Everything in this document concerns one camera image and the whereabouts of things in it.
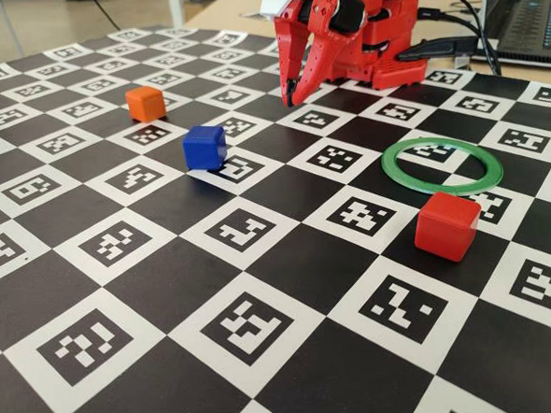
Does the red gripper body black motor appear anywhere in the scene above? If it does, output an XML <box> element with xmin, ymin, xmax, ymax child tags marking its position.
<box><xmin>272</xmin><ymin>0</ymin><xmax>374</xmax><ymax>43</ymax></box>

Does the red gripper finger with black pad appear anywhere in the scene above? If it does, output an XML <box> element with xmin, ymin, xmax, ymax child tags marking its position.
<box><xmin>275</xmin><ymin>24</ymin><xmax>316</xmax><ymax>107</ymax></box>

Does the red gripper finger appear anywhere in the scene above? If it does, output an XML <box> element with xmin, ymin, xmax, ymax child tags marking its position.
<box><xmin>287</xmin><ymin>0</ymin><xmax>360</xmax><ymax>106</ymax></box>

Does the blue cube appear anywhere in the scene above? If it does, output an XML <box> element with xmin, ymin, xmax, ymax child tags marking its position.
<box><xmin>181</xmin><ymin>123</ymin><xmax>230</xmax><ymax>173</ymax></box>

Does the orange cube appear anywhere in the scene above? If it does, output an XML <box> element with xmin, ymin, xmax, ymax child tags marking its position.
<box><xmin>124</xmin><ymin>85</ymin><xmax>167</xmax><ymax>124</ymax></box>

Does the red cube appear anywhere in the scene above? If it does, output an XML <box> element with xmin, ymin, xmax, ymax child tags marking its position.
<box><xmin>410</xmin><ymin>189</ymin><xmax>486</xmax><ymax>265</ymax></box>

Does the red robot base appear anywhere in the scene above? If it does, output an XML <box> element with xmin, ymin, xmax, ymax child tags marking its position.
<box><xmin>337</xmin><ymin>0</ymin><xmax>429</xmax><ymax>93</ymax></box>

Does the small printed marker sheet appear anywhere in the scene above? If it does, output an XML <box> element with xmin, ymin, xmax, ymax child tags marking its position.
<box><xmin>238</xmin><ymin>9</ymin><xmax>276</xmax><ymax>22</ymax></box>

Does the dark laptop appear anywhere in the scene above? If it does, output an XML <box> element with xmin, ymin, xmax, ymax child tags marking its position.
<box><xmin>480</xmin><ymin>0</ymin><xmax>551</xmax><ymax>74</ymax></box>

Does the black white marker checkerboard mat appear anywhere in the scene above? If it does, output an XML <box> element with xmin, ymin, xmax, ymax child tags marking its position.
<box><xmin>0</xmin><ymin>2</ymin><xmax>551</xmax><ymax>413</ymax></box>

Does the grey metal leg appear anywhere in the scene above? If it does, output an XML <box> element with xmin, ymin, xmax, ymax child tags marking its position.
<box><xmin>0</xmin><ymin>0</ymin><xmax>25</xmax><ymax>59</ymax></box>

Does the black cable with small plug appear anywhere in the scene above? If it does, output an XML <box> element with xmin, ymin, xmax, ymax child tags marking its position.
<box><xmin>416</xmin><ymin>4</ymin><xmax>486</xmax><ymax>44</ymax></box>

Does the thick black plug cable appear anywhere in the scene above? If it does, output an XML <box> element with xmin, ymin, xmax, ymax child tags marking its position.
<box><xmin>395</xmin><ymin>34</ymin><xmax>486</xmax><ymax>64</ymax></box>

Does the white post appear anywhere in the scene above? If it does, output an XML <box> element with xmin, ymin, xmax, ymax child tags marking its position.
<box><xmin>167</xmin><ymin>0</ymin><xmax>186</xmax><ymax>30</ymax></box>

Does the green flat ring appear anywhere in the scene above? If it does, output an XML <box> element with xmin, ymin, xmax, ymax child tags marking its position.
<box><xmin>379</xmin><ymin>132</ymin><xmax>505</xmax><ymax>199</ymax></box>

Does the black floor cable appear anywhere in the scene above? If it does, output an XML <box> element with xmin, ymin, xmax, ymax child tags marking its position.
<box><xmin>92</xmin><ymin>0</ymin><xmax>121</xmax><ymax>32</ymax></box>

